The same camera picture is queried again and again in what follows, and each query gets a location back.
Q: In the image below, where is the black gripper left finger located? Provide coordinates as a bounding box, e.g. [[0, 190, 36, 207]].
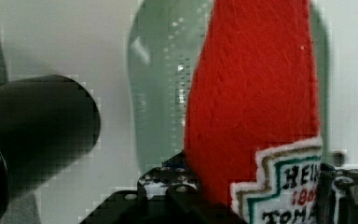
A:
[[80, 152, 246, 224]]

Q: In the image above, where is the black cylinder post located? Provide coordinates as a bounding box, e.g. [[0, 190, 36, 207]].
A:
[[0, 75, 101, 218]]

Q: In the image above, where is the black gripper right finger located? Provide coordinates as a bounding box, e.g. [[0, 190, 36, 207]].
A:
[[316, 163, 358, 224]]

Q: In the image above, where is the felt Heinz ketchup bottle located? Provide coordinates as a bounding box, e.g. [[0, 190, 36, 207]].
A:
[[185, 0, 322, 224]]

